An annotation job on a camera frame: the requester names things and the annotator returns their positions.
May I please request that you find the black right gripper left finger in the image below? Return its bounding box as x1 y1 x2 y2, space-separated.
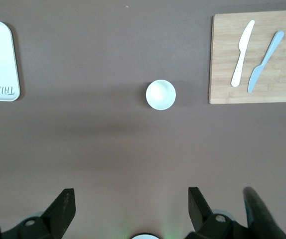
0 188 76 239

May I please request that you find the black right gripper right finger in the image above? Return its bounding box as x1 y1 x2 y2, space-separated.
185 186 252 239

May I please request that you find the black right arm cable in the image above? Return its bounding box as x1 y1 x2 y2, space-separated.
242 187 286 239

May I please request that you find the white plastic cup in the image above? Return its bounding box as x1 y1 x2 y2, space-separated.
145 79 177 111

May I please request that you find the wooden cutting board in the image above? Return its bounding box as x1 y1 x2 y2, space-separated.
208 9 286 105

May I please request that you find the white plastic knife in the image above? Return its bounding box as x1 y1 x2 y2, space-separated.
230 19 255 88

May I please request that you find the grey plastic knife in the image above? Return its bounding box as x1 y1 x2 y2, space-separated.
247 30 285 94

